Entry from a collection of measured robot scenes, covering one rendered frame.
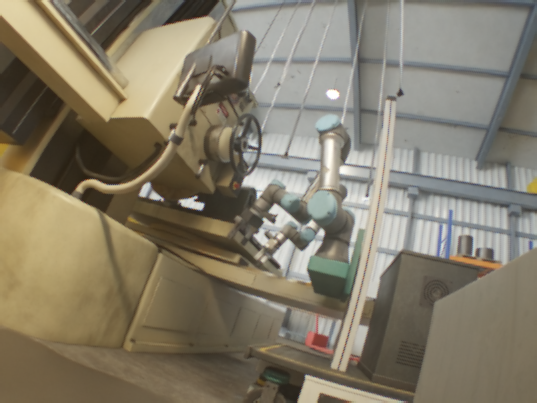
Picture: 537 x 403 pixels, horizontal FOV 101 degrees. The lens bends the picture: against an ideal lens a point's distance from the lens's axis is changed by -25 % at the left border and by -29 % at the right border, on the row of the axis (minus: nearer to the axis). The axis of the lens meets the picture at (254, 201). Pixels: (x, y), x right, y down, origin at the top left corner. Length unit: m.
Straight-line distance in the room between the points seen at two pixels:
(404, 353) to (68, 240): 1.37
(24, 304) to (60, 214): 0.39
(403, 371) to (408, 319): 0.19
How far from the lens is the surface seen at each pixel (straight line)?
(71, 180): 2.03
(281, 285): 1.89
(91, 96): 1.54
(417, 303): 1.19
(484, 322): 0.38
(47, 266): 1.31
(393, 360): 1.17
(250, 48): 1.04
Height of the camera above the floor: 0.45
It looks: 20 degrees up
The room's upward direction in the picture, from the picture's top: 20 degrees clockwise
